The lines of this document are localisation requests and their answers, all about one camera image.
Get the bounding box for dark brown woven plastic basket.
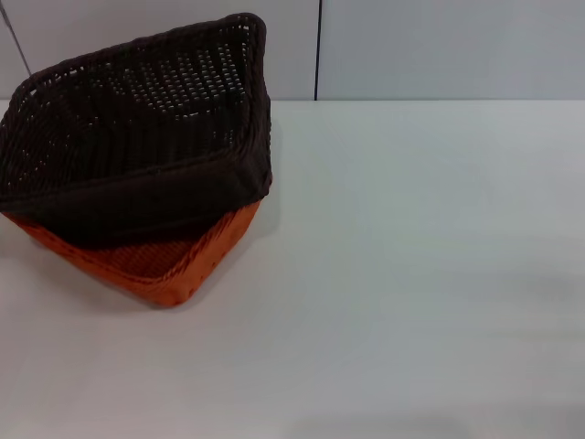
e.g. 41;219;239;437
0;12;274;249

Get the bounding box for orange woven plastic basket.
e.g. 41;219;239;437
3;197;264;308

